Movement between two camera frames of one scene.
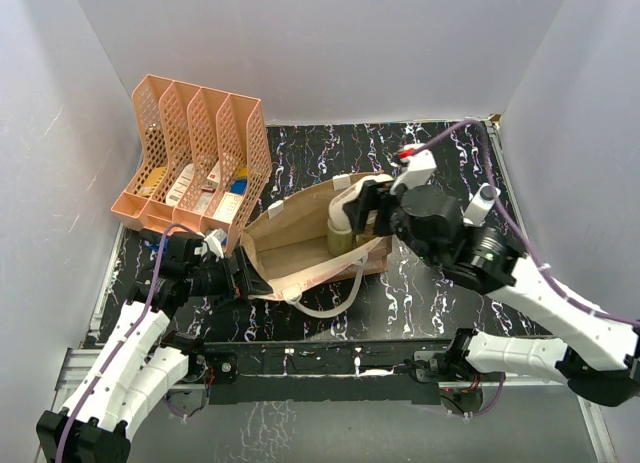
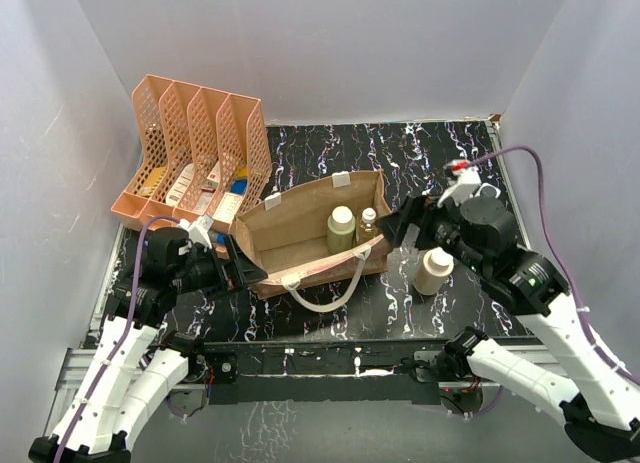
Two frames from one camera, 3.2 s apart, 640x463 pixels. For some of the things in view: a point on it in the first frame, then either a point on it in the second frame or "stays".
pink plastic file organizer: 204,157 stays
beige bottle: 337,216 -> 436,264
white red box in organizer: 212,180 stays
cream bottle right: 340,236 stays
